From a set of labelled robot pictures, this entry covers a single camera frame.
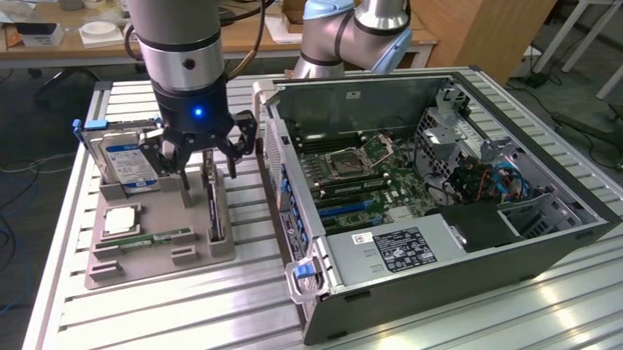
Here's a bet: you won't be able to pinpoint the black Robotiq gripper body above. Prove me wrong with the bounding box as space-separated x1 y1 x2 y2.
151 74 236 146

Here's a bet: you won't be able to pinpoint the green GPU with black shroud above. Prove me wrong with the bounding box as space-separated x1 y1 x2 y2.
203 147 230 244

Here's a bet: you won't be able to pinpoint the hard disk with blue label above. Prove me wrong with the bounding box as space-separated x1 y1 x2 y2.
88 130 163 195

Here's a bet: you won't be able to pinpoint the blue disk caddy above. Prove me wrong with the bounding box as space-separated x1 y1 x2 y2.
71 115 168 154

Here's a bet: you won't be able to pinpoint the silver CPU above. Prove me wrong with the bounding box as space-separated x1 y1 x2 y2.
103 207 142 235

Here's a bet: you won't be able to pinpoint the CPU socket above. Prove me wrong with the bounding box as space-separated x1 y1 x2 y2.
324 147 374 176

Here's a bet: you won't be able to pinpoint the green RAM stick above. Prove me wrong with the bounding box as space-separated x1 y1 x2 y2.
99 227 192 249

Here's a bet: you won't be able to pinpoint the white square dish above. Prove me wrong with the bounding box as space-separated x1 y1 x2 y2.
78 20 127 50

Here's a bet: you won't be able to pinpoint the black expansion slot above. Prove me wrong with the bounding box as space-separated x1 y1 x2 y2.
319 189 380 205

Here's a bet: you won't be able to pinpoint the white papers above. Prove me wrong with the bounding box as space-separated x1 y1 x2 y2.
264 16 304 45

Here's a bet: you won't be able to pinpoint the silver socket cover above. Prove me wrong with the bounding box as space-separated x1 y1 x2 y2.
359 133 395 163

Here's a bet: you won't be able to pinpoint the grey parts rack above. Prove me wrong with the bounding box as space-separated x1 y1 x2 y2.
84 139 239 292

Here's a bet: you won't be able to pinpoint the wooden desk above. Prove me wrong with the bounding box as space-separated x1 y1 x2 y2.
0 0 439 70

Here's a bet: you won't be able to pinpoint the brown cardboard box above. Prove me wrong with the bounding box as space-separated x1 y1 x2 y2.
282 0 308 34

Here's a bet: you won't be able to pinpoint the green motherboard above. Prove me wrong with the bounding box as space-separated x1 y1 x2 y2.
291 129 442 236

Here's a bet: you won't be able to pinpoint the white box with dark lid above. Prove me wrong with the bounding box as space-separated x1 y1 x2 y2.
12 22 67 47

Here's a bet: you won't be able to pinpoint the silver perforated disk bay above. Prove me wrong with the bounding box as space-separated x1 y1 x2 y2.
416 85 491 176

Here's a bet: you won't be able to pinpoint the grey power supply unit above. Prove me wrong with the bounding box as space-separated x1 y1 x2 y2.
323 212 470 288

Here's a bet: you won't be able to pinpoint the orange cardboard box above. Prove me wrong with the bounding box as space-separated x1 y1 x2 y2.
0 26 24 52

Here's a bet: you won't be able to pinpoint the black plastic box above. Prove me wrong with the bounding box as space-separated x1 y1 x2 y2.
438 201 527 254

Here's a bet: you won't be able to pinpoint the wooden cabinet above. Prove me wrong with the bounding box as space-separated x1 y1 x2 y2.
411 0 560 79

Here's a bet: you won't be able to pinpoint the black open PC case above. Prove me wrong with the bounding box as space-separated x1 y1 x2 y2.
251 70 623 346

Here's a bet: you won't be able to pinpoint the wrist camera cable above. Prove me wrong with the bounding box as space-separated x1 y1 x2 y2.
226 0 270 79

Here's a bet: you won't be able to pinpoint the blue floor cable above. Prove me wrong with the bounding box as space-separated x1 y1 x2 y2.
0 156 43 318

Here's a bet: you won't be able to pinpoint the black internal wire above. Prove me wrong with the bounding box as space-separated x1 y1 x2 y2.
402 138 459 205

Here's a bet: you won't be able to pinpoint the black power wire bundle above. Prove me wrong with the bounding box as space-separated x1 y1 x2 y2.
446 162 494 205

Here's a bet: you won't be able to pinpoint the blue disk wire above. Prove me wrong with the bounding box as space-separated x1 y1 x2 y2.
490 163 532 202

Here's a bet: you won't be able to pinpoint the grey disk bay bracket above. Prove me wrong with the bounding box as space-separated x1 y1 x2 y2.
495 185 586 241

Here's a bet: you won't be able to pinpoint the white metal table frame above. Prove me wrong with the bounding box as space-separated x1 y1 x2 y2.
531 0 623 100

